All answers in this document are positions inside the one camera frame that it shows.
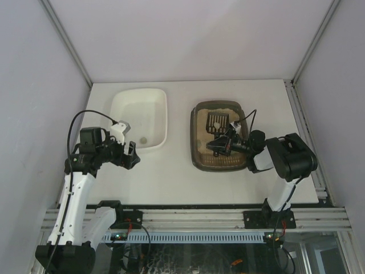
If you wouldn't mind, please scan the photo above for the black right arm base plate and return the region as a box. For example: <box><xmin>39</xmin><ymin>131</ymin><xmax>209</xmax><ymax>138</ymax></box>
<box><xmin>243</xmin><ymin>210</ymin><xmax>297</xmax><ymax>229</ymax></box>

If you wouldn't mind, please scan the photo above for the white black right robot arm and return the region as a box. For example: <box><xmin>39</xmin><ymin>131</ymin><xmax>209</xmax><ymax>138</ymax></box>
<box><xmin>206</xmin><ymin>130</ymin><xmax>318</xmax><ymax>213</ymax></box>

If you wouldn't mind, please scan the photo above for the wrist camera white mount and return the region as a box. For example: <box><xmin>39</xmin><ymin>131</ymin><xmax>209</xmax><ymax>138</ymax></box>
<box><xmin>230</xmin><ymin>121</ymin><xmax>241</xmax><ymax>134</ymax></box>
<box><xmin>110</xmin><ymin>120</ymin><xmax>131</xmax><ymax>144</ymax></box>

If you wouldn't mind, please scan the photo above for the dark brown litter box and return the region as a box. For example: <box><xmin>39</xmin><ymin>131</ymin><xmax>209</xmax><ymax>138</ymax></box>
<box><xmin>188</xmin><ymin>99</ymin><xmax>252</xmax><ymax>173</ymax></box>

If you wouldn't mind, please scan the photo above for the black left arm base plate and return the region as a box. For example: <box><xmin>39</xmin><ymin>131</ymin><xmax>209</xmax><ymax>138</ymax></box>
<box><xmin>111</xmin><ymin>210</ymin><xmax>143</xmax><ymax>229</ymax></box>

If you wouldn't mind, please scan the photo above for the aluminium frame post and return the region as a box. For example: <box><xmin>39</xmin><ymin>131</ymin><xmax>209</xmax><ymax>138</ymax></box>
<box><xmin>39</xmin><ymin>0</ymin><xmax>93</xmax><ymax>88</ymax></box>
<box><xmin>291</xmin><ymin>0</ymin><xmax>342</xmax><ymax>86</ymax></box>

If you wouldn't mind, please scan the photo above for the grey slotted cable duct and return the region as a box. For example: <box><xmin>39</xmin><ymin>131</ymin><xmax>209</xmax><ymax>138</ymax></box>
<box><xmin>102</xmin><ymin>231</ymin><xmax>265</xmax><ymax>244</ymax></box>

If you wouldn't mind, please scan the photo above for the white plastic tub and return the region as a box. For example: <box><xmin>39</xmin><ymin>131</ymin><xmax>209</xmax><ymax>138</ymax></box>
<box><xmin>110</xmin><ymin>88</ymin><xmax>168</xmax><ymax>151</ymax></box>

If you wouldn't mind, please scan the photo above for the black camera cable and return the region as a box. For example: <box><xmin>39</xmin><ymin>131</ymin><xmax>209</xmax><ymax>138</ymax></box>
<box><xmin>67</xmin><ymin>110</ymin><xmax>117</xmax><ymax>160</ymax></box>
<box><xmin>235</xmin><ymin>109</ymin><xmax>257</xmax><ymax>135</ymax></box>

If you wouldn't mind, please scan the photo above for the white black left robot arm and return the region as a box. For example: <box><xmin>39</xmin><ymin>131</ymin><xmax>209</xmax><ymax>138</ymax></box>
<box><xmin>35</xmin><ymin>121</ymin><xmax>140</xmax><ymax>273</ymax></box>

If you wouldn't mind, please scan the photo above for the aluminium front rail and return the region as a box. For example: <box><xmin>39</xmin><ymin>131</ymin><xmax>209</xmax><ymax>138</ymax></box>
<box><xmin>41</xmin><ymin>207</ymin><xmax>352</xmax><ymax>232</ymax></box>

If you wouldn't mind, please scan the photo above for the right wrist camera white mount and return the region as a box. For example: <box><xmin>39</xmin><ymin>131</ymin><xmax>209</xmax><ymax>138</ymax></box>
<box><xmin>230</xmin><ymin>121</ymin><xmax>241</xmax><ymax>134</ymax></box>

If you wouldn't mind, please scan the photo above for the black right camera cable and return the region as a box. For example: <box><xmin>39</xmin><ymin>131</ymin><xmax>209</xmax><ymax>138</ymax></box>
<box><xmin>235</xmin><ymin>109</ymin><xmax>257</xmax><ymax>135</ymax></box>

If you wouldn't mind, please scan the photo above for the aluminium frame post left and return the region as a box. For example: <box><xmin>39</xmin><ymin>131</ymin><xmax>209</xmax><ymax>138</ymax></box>
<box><xmin>39</xmin><ymin>0</ymin><xmax>93</xmax><ymax>88</ymax></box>

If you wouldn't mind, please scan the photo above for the aluminium frame post right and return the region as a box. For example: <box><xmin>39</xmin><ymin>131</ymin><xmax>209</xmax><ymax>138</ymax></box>
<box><xmin>291</xmin><ymin>0</ymin><xmax>342</xmax><ymax>86</ymax></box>

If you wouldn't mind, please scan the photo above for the black left camera cable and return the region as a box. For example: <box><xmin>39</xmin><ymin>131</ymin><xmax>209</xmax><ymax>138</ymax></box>
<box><xmin>67</xmin><ymin>110</ymin><xmax>117</xmax><ymax>160</ymax></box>

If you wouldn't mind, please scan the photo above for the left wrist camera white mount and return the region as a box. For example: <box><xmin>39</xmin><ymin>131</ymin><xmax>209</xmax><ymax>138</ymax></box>
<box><xmin>110</xmin><ymin>120</ymin><xmax>131</xmax><ymax>144</ymax></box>

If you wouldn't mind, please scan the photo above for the black litter scoop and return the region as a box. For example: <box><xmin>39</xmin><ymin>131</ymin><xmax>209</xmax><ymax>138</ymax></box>
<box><xmin>206</xmin><ymin>112</ymin><xmax>229</xmax><ymax>135</ymax></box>

